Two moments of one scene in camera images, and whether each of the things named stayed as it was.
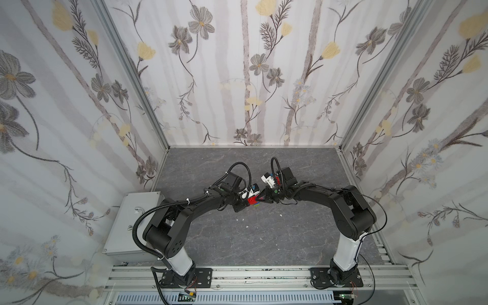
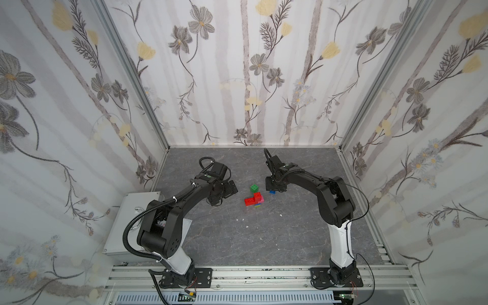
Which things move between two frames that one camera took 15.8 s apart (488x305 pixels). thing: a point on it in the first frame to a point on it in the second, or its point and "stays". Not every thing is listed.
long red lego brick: (252, 200) stays
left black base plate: (201, 279) stays
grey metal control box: (121, 246) stays
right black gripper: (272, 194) to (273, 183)
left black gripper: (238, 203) to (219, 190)
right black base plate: (319, 278) stays
